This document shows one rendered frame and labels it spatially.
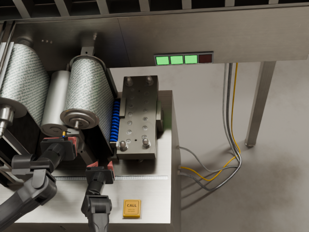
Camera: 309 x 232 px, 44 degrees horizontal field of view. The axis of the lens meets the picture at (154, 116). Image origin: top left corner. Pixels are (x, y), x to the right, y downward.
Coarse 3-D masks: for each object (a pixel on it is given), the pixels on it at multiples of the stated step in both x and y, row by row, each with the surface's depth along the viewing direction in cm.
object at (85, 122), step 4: (76, 116) 140; (72, 120) 140; (76, 120) 140; (80, 120) 140; (84, 120) 140; (88, 120) 142; (72, 124) 143; (80, 124) 142; (84, 124) 142; (88, 124) 142; (80, 128) 145
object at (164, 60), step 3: (156, 57) 160; (159, 57) 160; (162, 57) 160; (165, 57) 160; (159, 60) 162; (162, 60) 162; (165, 60) 161; (168, 60) 161; (159, 63) 163; (162, 63) 163; (165, 63) 163; (168, 63) 163
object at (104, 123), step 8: (104, 80) 157; (104, 88) 157; (104, 96) 157; (112, 96) 171; (104, 104) 156; (112, 104) 171; (104, 112) 156; (112, 112) 170; (104, 120) 156; (104, 128) 155; (104, 136) 156
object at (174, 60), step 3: (171, 57) 160; (174, 57) 159; (177, 57) 159; (180, 57) 159; (171, 60) 161; (174, 60) 161; (177, 60) 161; (180, 60) 161; (171, 63) 163; (174, 63) 163; (177, 63) 163; (180, 63) 163
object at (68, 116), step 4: (72, 112) 139; (76, 112) 138; (80, 112) 138; (64, 116) 141; (68, 116) 140; (72, 116) 140; (80, 116) 139; (84, 116) 139; (88, 116) 139; (64, 120) 142; (68, 120) 142; (92, 120) 141; (68, 124) 145; (92, 124) 144; (84, 128) 147
